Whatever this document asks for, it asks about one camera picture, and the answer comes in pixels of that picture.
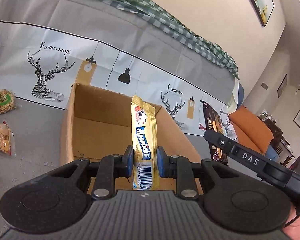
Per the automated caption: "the yellow Alpenliebe candy pack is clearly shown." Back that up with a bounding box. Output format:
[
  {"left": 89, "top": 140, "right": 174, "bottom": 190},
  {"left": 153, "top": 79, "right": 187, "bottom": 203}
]
[{"left": 131, "top": 95, "right": 159, "bottom": 191}]

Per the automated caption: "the dark brown chocolate pack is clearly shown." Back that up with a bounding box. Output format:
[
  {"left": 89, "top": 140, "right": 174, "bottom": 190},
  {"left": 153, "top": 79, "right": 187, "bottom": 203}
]
[{"left": 200, "top": 100, "right": 228, "bottom": 166}]

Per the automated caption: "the clear bag of biscuits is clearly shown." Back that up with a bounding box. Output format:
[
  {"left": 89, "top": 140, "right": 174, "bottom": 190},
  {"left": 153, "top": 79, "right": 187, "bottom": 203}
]
[{"left": 0, "top": 121, "right": 15, "bottom": 156}]

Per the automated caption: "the round green peanut snack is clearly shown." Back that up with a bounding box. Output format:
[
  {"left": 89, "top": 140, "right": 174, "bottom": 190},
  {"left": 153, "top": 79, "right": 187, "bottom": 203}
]
[{"left": 0, "top": 89, "right": 16, "bottom": 115}]

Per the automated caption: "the person's right hand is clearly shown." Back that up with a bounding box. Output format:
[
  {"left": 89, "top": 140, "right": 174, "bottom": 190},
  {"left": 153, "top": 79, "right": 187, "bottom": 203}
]
[{"left": 283, "top": 216, "right": 300, "bottom": 240}]

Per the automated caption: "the dark wooden side cabinet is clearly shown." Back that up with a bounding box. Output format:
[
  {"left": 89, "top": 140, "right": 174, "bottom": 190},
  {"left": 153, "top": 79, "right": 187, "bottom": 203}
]
[{"left": 257, "top": 109, "right": 296, "bottom": 167}]

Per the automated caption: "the open cardboard box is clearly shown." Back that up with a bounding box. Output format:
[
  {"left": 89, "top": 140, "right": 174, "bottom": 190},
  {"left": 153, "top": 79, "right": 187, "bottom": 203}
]
[{"left": 59, "top": 82, "right": 204, "bottom": 195}]

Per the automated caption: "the orange cushion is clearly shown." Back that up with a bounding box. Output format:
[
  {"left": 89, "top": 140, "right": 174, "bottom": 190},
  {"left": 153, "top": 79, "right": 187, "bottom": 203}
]
[{"left": 229, "top": 106, "right": 274, "bottom": 155}]

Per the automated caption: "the deer print sofa cover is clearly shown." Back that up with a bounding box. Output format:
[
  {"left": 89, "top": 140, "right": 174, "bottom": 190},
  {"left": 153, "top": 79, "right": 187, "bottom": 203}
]
[{"left": 0, "top": 0, "right": 241, "bottom": 181}]

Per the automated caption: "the green checkered cloth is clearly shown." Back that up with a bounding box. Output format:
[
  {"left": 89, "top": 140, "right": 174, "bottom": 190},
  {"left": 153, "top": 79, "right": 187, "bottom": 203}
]
[{"left": 97, "top": 0, "right": 239, "bottom": 79}]

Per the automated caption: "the small dark wall frame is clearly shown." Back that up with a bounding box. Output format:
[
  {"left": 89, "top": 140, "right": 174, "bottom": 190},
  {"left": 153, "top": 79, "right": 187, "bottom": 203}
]
[{"left": 277, "top": 74, "right": 288, "bottom": 98}]

